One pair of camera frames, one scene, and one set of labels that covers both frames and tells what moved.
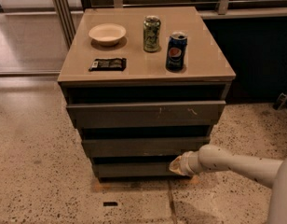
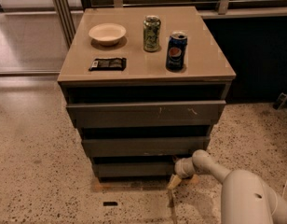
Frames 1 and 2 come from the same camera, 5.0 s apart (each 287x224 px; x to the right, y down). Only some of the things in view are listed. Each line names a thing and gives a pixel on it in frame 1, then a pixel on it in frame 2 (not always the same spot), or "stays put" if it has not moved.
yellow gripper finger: [174, 166] → [174, 181]
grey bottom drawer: [133, 170] stays put
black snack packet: [108, 64] stays put
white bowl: [107, 34] stays put
